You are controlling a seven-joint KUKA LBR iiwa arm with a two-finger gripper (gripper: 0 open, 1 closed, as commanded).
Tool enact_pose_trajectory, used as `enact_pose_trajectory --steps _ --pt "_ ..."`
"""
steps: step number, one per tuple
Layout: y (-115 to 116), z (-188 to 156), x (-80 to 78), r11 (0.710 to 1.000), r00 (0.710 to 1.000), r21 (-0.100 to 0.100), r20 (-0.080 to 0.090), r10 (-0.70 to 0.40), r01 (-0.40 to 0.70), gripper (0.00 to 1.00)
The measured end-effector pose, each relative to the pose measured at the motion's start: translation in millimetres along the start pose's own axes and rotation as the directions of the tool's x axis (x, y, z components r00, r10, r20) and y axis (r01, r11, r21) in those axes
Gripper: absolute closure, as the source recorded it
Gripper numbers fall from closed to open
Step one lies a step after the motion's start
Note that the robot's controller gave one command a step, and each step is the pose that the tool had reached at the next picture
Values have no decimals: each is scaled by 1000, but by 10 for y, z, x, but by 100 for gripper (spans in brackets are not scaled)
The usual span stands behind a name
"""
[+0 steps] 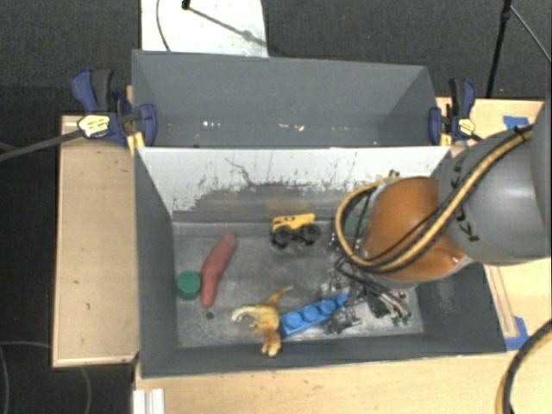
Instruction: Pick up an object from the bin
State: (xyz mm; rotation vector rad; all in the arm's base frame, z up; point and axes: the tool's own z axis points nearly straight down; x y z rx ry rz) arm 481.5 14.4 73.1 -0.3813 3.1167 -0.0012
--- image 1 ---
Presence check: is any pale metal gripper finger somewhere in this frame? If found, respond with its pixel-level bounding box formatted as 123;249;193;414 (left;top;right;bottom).
329;306;362;335
321;270;351;302

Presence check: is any grey metal bin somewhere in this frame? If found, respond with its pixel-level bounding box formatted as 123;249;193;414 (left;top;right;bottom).
130;48;508;379

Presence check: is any green cylinder block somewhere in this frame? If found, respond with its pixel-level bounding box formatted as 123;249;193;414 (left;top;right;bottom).
175;271;203;301

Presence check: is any yellow toy truck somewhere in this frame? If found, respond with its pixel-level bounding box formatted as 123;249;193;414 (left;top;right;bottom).
269;212;323;249

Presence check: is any yellow toy dinosaur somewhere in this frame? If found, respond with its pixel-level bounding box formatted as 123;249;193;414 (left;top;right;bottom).
231;285;295;357

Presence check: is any blue toy brick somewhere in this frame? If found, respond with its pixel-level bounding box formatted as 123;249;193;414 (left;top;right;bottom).
279;292;350;341

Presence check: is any black cylinder on white bracket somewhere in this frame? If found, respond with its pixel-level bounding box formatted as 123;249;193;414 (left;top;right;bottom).
368;294;410;319

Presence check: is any red-brown sweet potato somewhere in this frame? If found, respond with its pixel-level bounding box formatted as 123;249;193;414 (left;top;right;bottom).
199;230;239;309

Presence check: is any pale wood board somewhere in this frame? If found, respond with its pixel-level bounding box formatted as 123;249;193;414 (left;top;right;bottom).
51;114;141;368

